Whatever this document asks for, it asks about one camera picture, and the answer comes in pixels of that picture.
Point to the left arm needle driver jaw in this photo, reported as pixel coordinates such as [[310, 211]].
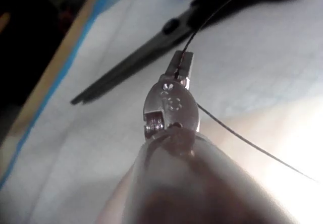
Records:
[[187, 65], [174, 63]]

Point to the black thread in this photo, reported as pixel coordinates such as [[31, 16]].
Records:
[[228, 125]]

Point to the light wooden strip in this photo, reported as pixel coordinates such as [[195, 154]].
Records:
[[73, 29]]

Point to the white cloth with blue edge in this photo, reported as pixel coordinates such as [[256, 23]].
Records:
[[252, 70]]

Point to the left arm needle driver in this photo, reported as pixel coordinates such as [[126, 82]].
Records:
[[176, 113]]

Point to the dark left arm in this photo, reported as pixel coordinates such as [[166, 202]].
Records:
[[202, 183]]

